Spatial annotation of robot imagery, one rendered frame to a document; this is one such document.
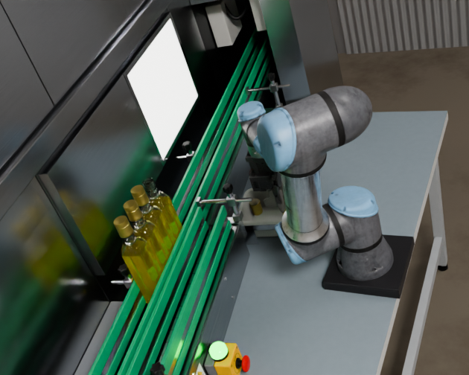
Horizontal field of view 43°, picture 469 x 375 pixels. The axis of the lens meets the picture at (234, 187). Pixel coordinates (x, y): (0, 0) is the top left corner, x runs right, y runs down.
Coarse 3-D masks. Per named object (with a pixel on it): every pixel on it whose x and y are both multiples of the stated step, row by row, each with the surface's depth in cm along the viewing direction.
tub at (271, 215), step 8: (248, 192) 193; (256, 192) 194; (264, 192) 193; (240, 208) 187; (248, 208) 192; (264, 208) 196; (272, 208) 194; (248, 216) 191; (256, 216) 194; (264, 216) 193; (272, 216) 191; (280, 216) 190; (248, 224) 181; (256, 224) 180; (264, 224) 179
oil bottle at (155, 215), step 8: (152, 208) 156; (160, 208) 158; (144, 216) 155; (152, 216) 155; (160, 216) 157; (160, 224) 157; (160, 232) 157; (168, 232) 161; (168, 240) 161; (168, 248) 161
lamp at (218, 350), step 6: (216, 342) 146; (222, 342) 146; (210, 348) 146; (216, 348) 145; (222, 348) 145; (216, 354) 144; (222, 354) 144; (228, 354) 146; (216, 360) 145; (222, 360) 145
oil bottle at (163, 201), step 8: (160, 192) 161; (152, 200) 159; (160, 200) 159; (168, 200) 162; (168, 208) 162; (168, 216) 162; (176, 216) 166; (168, 224) 162; (176, 224) 166; (176, 232) 166
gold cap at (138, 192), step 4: (132, 188) 153; (136, 188) 153; (140, 188) 152; (132, 192) 152; (136, 192) 151; (140, 192) 151; (144, 192) 153; (136, 196) 152; (140, 196) 152; (144, 196) 153; (136, 200) 153; (140, 200) 153; (144, 200) 153; (148, 200) 154; (140, 204) 153; (144, 204) 153
